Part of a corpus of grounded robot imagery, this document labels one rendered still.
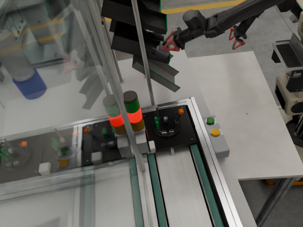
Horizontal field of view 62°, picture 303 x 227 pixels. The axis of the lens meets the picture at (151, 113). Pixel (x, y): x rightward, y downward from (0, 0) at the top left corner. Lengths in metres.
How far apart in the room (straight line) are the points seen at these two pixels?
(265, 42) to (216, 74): 1.89
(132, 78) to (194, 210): 0.95
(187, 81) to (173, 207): 0.82
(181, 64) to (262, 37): 1.97
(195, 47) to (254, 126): 2.10
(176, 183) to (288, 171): 0.51
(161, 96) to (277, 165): 0.72
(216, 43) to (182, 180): 2.48
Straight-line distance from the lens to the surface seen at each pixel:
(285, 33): 3.69
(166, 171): 1.18
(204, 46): 3.36
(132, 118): 0.83
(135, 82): 1.66
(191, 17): 1.10
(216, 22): 1.12
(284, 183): 1.43
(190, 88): 1.57
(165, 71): 1.43
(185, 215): 1.10
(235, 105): 1.49
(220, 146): 1.19
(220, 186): 1.10
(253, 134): 1.38
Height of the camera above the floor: 1.96
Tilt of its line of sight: 49 degrees down
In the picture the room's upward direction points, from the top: 11 degrees counter-clockwise
